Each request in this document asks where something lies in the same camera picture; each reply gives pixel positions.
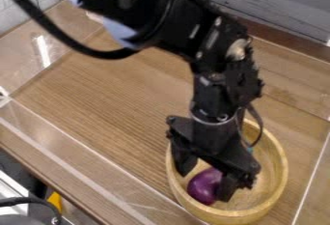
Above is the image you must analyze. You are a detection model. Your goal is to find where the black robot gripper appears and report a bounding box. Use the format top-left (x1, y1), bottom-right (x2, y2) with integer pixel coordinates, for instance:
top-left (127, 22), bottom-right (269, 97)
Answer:
top-left (166, 104), bottom-right (262, 202)

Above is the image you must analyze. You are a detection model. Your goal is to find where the purple toy eggplant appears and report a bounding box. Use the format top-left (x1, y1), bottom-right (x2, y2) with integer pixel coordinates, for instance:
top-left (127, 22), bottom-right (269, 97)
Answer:
top-left (188, 167), bottom-right (224, 206)

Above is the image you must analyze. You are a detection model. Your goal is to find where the brown wooden bowl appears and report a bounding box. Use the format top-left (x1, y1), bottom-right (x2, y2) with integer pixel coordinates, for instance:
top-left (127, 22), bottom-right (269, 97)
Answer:
top-left (165, 129), bottom-right (289, 225)

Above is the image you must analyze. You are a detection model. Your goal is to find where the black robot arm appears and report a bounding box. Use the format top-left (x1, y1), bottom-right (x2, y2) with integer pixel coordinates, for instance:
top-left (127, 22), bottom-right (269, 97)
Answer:
top-left (14, 0), bottom-right (265, 202)

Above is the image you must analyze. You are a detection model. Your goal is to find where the yellow object under table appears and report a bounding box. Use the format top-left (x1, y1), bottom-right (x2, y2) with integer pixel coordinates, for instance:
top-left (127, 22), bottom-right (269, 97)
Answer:
top-left (47, 191), bottom-right (63, 212)

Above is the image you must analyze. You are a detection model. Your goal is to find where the clear acrylic tray wall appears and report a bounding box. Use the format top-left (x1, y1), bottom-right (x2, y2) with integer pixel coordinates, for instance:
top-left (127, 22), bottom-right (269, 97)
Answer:
top-left (0, 0), bottom-right (330, 225)

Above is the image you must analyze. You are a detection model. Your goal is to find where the black cable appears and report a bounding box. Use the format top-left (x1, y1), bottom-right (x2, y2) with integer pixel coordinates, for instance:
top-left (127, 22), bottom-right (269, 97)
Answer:
top-left (0, 196), bottom-right (63, 225)

